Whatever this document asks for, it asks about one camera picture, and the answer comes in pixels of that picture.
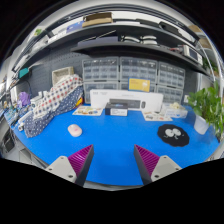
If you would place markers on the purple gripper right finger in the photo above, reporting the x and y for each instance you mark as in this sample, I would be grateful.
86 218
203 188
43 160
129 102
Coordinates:
153 167

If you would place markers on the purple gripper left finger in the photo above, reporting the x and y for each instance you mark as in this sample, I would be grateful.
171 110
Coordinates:
75 167

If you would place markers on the pink white computer mouse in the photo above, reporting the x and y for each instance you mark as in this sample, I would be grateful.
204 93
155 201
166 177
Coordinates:
75 130

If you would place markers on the black round mouse pad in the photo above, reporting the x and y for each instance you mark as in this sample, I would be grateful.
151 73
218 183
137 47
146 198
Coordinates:
173 135

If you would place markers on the picture sheet right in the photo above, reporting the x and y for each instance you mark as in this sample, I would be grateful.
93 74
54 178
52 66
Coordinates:
154 116

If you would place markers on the picture sheet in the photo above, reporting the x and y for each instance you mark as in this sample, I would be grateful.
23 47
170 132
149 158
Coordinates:
154 116
88 111

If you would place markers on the picture sheet left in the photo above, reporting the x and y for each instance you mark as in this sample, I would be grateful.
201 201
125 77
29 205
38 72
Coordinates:
88 111

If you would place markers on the white tissue box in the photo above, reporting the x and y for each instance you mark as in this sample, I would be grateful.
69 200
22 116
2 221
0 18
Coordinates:
175 110

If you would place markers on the small black box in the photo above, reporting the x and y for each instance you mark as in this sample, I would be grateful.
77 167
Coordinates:
116 109

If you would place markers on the white keyboard box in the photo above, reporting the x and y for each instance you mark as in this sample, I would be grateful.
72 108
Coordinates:
139 101

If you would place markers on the patterned cloth pile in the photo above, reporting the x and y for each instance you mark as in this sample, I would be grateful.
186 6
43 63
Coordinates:
61 98

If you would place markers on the yellow card box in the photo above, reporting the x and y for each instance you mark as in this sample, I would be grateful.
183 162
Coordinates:
136 84

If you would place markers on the green potted plant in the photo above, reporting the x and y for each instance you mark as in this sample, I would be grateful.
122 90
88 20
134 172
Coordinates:
209 110

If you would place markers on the grey drawer cabinet right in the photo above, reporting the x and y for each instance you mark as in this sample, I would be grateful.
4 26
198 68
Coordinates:
170 82

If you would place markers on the grey drawer cabinet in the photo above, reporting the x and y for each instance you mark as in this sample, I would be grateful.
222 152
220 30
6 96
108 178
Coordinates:
170 82
99 73
137 68

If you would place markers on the white basket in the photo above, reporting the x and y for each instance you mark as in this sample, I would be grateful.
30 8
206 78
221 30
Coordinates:
57 75

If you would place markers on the grey drawer cabinet left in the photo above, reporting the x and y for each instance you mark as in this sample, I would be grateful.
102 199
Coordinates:
99 73

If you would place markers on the grey drawer cabinet middle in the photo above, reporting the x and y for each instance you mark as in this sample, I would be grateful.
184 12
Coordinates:
137 68

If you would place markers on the brown cardboard box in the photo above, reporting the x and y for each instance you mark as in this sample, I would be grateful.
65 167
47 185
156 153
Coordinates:
97 18

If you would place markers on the dark wall shelf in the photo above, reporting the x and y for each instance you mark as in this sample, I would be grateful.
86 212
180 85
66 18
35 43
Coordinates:
137 50

